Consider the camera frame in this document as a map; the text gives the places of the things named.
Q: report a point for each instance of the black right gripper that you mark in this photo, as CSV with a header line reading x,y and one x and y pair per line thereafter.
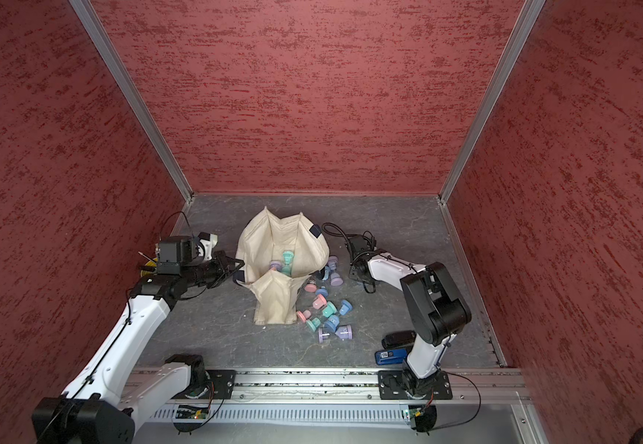
x,y
355,277

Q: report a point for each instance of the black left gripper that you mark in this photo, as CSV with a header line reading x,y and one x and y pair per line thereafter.
x,y
222,262

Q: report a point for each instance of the teal hourglass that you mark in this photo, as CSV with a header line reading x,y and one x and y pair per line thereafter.
x,y
288,258
317,321

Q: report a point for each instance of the cream canvas bag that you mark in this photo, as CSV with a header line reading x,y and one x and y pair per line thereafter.
x,y
280,255

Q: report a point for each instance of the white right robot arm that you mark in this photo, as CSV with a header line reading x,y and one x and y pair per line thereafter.
x,y
437,309

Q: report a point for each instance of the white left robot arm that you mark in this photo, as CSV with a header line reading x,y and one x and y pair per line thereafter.
x,y
94,408

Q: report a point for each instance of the pink hourglass left pile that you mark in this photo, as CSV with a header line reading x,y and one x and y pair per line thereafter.
x,y
317,305

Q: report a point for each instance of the teal hourglass in pile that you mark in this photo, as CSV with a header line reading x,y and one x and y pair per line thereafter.
x,y
317,321

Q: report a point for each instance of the blue hourglass in pile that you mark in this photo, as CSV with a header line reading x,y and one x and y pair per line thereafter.
x,y
339,314

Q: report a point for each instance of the black stapler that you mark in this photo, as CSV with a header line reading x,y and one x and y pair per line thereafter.
x,y
399,340

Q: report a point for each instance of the blue stapler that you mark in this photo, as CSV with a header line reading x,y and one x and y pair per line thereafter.
x,y
391,357

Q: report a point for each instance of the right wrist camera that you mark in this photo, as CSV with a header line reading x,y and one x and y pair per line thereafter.
x,y
361,243

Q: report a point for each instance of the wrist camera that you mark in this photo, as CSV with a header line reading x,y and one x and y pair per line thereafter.
x,y
361,243
177,252

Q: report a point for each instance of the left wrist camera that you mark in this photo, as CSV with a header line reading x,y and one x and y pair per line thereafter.
x,y
177,252

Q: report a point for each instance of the purple hourglass near rail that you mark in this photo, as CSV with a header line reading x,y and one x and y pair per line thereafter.
x,y
342,333

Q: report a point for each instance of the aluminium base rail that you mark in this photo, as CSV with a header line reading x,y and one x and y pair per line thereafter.
x,y
364,385

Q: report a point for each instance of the aluminium corner post right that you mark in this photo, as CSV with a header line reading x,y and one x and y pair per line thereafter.
x,y
517,39

